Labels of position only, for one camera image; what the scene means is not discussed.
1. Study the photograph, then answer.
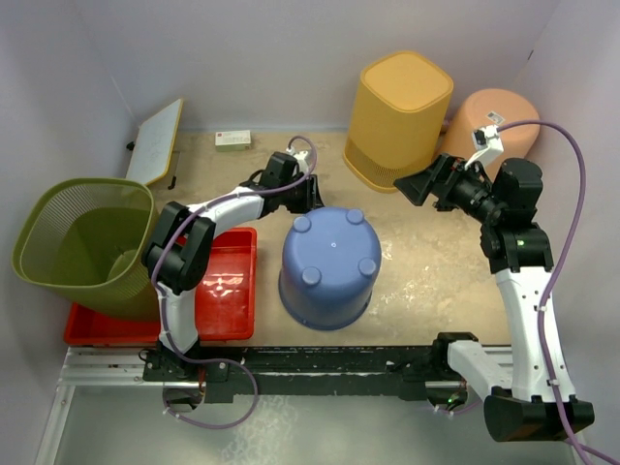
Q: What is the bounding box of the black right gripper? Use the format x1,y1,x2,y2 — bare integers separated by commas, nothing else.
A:
395,152,504,225

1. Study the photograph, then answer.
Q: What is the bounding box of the green mesh waste basket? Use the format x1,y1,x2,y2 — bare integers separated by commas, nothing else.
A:
12,177,159,322

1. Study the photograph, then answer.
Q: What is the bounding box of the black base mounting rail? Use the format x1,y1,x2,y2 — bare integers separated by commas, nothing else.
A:
139,345,469,409

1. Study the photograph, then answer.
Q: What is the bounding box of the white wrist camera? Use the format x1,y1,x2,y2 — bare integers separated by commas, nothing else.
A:
285,147,316,172
465,125,504,168

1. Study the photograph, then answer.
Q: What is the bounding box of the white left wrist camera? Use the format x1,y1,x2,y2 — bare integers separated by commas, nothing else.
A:
285,147,316,172

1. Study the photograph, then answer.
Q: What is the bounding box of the small white red box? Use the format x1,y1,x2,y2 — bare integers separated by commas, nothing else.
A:
214,130,252,152

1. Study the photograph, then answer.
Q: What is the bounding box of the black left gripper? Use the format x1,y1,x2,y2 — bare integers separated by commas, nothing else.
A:
278,174,325,215

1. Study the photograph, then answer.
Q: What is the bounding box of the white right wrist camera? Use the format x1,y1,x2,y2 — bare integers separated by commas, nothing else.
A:
465,125,504,168

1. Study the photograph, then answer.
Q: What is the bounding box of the aluminium frame rail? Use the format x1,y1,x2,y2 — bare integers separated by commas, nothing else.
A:
36,333,594,464

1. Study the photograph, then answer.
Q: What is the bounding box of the yellow mesh waste basket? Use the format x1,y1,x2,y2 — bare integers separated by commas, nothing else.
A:
343,50,453,193

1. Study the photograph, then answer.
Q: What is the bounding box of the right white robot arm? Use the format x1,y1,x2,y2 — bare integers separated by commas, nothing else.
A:
394,154,595,442

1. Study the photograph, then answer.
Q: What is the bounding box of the small whiteboard yellow frame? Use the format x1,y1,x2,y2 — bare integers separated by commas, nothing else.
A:
125,98,184,185

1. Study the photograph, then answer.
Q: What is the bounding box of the blue round plastic bucket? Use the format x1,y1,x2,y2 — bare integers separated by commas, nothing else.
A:
278,206,382,331

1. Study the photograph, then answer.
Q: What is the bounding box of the red plastic tray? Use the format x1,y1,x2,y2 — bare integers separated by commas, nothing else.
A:
64,228,258,348

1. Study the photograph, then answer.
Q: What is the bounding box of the orange round plastic bucket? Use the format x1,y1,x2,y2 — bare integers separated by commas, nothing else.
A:
438,87,542,183

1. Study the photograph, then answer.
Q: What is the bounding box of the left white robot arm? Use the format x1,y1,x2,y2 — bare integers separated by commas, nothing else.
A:
141,147,322,380

